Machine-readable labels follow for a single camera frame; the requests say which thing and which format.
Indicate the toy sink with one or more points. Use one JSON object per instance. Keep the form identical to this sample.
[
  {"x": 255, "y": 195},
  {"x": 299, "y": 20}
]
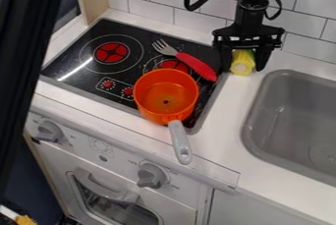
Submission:
[{"x": 292, "y": 125}]

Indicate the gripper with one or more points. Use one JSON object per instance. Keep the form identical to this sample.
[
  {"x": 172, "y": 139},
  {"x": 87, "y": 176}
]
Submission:
[{"x": 248, "y": 35}]

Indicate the toy stove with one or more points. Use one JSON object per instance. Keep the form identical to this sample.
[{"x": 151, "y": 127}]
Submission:
[{"x": 131, "y": 68}]

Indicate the yellow toy corn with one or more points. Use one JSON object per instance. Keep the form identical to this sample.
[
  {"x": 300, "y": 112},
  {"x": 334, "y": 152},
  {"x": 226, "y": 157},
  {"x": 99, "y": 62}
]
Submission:
[{"x": 242, "y": 62}]

